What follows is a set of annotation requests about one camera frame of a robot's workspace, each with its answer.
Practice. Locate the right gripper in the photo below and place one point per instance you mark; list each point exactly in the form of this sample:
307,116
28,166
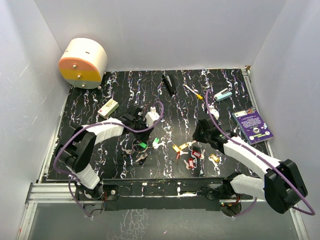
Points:
196,136

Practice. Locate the purple booklet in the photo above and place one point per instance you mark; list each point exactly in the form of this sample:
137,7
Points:
252,126

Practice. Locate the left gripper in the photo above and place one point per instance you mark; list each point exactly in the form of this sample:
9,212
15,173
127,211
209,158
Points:
143,136

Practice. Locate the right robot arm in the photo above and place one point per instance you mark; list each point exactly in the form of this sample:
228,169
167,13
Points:
279,183

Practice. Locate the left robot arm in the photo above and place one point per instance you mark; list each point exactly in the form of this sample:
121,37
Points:
73,153

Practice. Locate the black head key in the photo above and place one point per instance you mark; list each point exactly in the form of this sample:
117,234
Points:
141,162

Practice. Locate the white pen yellow cap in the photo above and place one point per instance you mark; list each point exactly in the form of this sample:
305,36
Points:
193,91

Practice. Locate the small beige cardboard box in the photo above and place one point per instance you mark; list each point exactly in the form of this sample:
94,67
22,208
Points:
108,108

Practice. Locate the yellow tag far right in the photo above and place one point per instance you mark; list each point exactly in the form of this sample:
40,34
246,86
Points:
214,158

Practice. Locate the red tag lower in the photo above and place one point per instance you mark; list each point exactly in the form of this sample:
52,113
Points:
189,164

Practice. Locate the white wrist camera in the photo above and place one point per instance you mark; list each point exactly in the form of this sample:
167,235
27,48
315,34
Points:
214,112
151,117

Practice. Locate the yellow tag with key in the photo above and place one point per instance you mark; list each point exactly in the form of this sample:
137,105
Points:
186,145

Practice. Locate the black stapler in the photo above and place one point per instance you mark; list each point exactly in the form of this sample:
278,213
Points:
170,84

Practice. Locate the large metal keyring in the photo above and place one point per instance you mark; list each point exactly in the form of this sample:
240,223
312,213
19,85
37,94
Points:
136,148

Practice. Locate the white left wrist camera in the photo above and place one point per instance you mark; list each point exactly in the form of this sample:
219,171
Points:
151,117

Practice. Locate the aluminium rail frame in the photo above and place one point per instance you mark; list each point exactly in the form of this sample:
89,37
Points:
73,219

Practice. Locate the red tag right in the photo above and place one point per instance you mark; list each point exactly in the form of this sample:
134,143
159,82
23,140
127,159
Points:
197,154

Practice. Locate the round drawer box pink yellow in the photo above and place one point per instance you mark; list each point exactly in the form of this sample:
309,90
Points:
83,63

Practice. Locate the silver key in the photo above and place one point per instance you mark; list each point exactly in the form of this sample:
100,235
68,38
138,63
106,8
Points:
142,157
127,151

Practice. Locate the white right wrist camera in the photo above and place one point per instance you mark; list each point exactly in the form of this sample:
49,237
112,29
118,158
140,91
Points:
214,112

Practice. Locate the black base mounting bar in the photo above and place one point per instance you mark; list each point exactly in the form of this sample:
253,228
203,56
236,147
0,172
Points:
162,193

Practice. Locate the red narrow key tag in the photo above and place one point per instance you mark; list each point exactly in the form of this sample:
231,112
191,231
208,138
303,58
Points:
178,155

